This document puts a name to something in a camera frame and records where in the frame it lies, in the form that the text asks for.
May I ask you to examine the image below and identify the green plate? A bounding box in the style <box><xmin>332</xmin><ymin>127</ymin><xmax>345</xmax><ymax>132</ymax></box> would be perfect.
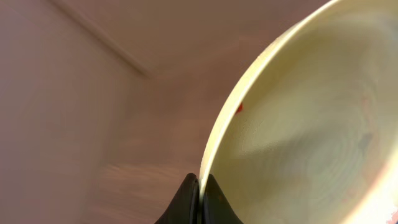
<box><xmin>199</xmin><ymin>0</ymin><xmax>397</xmax><ymax>223</ymax></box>

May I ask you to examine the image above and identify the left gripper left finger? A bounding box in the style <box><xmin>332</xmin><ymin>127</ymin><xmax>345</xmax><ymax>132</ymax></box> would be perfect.
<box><xmin>155</xmin><ymin>173</ymin><xmax>199</xmax><ymax>224</ymax></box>

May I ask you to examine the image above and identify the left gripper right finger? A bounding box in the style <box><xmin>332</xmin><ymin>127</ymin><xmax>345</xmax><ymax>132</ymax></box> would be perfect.
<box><xmin>201</xmin><ymin>174</ymin><xmax>243</xmax><ymax>224</ymax></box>

